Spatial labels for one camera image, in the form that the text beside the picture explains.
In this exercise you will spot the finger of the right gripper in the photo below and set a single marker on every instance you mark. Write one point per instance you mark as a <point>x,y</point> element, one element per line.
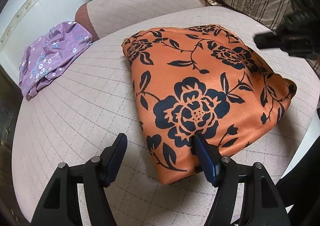
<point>267,40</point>

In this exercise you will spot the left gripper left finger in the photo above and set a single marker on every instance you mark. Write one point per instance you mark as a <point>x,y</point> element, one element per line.
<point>59,203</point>

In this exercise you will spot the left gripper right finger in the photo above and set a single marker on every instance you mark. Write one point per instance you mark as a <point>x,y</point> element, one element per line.
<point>261,205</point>

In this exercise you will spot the orange black floral blouse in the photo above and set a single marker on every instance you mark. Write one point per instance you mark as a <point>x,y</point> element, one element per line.
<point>201,79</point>

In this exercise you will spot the brown wooden glass door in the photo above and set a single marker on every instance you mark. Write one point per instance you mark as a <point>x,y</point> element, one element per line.
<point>10,104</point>

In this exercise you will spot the pink quilted mattress cover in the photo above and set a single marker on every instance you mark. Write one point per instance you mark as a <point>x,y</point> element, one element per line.
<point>82,112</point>

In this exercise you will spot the purple floral cloth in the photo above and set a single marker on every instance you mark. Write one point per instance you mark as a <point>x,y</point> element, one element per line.
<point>49,56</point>

